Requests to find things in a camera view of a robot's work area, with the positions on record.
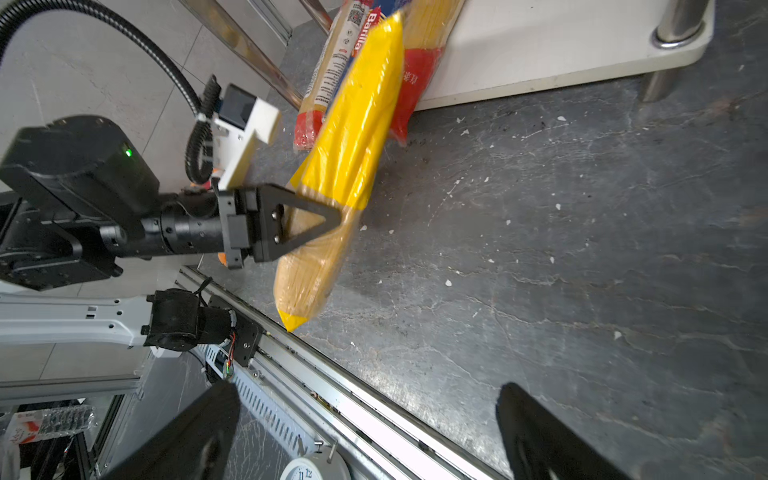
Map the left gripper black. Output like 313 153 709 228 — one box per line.
1 115 342 291

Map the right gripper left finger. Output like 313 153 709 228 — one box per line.
103 381 241 479

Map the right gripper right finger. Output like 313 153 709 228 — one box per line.
495 383 628 479

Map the red white label spaghetti bag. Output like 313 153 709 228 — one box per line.
293 0 373 151

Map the blue Barilla spaghetti box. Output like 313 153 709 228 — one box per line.
351 0 411 58

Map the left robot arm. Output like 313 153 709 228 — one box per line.
1 115 341 366

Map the white two-tier shelf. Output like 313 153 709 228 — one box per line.
179 0 718 112

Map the white analog clock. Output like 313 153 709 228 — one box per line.
280 453 352 480

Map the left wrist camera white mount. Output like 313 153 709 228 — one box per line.
212 84 281 191

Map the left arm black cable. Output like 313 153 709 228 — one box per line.
0 0 223 186

